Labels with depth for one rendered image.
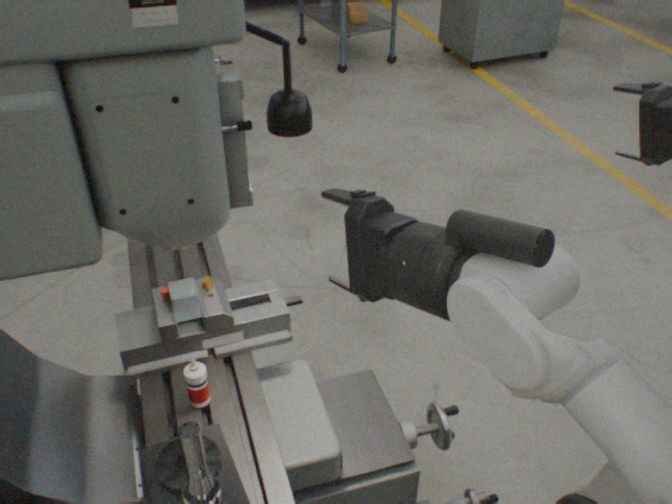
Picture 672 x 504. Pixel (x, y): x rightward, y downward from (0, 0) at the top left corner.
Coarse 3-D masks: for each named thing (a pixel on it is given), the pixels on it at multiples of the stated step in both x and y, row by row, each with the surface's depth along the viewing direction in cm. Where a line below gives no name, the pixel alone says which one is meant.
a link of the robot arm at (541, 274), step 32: (448, 224) 61; (480, 224) 58; (512, 224) 56; (448, 256) 60; (480, 256) 60; (512, 256) 56; (544, 256) 55; (416, 288) 62; (448, 288) 61; (512, 288) 55; (544, 288) 57; (576, 288) 60; (448, 320) 63
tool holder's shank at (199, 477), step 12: (180, 432) 72; (192, 432) 72; (180, 444) 73; (192, 444) 72; (192, 456) 73; (204, 456) 75; (192, 468) 74; (204, 468) 75; (192, 480) 76; (204, 480) 76; (192, 492) 77; (204, 492) 77
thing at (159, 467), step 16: (208, 432) 95; (144, 448) 93; (160, 448) 93; (176, 448) 92; (208, 448) 92; (224, 448) 93; (144, 464) 91; (160, 464) 89; (176, 464) 91; (208, 464) 89; (224, 464) 91; (160, 480) 88; (176, 480) 87; (224, 480) 89; (240, 480) 89; (160, 496) 87; (176, 496) 87; (224, 496) 85; (240, 496) 87
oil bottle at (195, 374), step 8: (192, 360) 118; (184, 368) 120; (192, 368) 118; (200, 368) 119; (184, 376) 119; (192, 376) 118; (200, 376) 119; (192, 384) 119; (200, 384) 120; (208, 384) 122; (192, 392) 121; (200, 392) 121; (208, 392) 123; (192, 400) 122; (200, 400) 122; (208, 400) 124
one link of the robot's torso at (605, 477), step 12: (600, 468) 88; (612, 468) 86; (588, 480) 94; (600, 480) 88; (612, 480) 86; (576, 492) 93; (588, 492) 91; (600, 492) 89; (612, 492) 87; (624, 492) 85
